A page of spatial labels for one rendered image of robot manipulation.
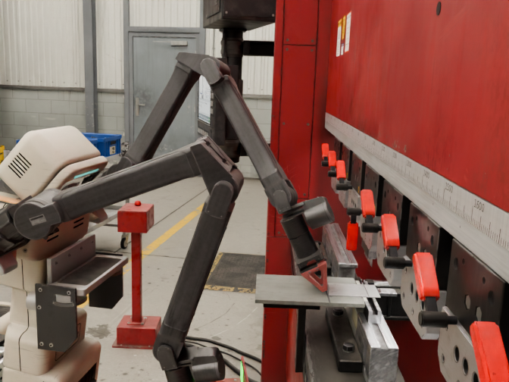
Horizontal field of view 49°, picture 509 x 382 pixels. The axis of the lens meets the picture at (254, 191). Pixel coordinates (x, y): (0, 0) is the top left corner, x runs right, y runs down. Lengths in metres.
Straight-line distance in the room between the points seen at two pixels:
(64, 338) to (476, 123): 1.04
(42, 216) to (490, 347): 0.87
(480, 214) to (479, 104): 0.12
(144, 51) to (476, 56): 8.34
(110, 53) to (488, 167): 8.69
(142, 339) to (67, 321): 1.97
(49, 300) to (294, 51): 1.32
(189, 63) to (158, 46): 7.34
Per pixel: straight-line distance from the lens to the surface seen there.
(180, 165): 1.05
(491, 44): 0.64
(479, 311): 0.63
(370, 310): 1.35
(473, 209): 0.65
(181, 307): 1.17
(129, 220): 3.08
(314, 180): 2.24
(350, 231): 1.24
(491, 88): 0.63
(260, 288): 1.43
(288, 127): 2.21
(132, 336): 3.33
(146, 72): 8.89
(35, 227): 1.17
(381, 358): 1.26
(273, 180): 1.37
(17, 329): 1.51
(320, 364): 1.36
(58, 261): 1.39
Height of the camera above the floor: 1.52
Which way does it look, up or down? 11 degrees down
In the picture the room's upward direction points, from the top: 2 degrees clockwise
